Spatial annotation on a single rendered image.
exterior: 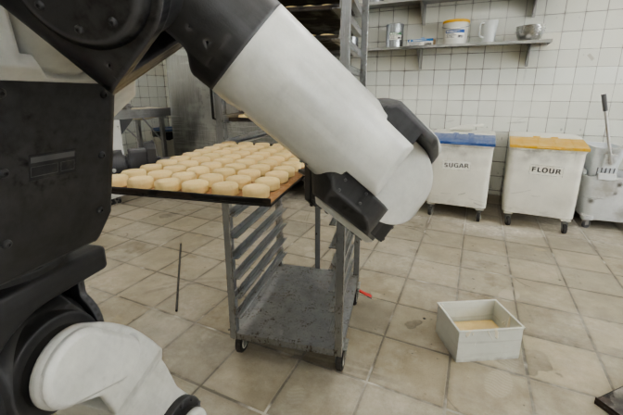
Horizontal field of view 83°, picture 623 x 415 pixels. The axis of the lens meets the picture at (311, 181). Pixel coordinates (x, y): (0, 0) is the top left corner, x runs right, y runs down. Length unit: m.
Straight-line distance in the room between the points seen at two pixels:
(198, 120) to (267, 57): 3.88
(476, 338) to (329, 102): 1.60
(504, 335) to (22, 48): 1.81
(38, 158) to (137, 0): 0.19
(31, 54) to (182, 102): 3.94
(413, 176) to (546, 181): 3.09
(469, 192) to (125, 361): 3.15
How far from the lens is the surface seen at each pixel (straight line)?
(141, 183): 0.77
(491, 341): 1.85
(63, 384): 0.50
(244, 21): 0.28
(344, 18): 1.21
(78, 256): 0.50
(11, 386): 0.49
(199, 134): 4.16
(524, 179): 3.43
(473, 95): 3.98
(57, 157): 0.39
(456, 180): 3.41
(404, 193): 0.37
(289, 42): 0.28
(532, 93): 4.00
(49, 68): 0.37
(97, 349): 0.52
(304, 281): 1.99
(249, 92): 0.28
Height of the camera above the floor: 1.15
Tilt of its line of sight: 15 degrees down
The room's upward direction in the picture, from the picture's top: straight up
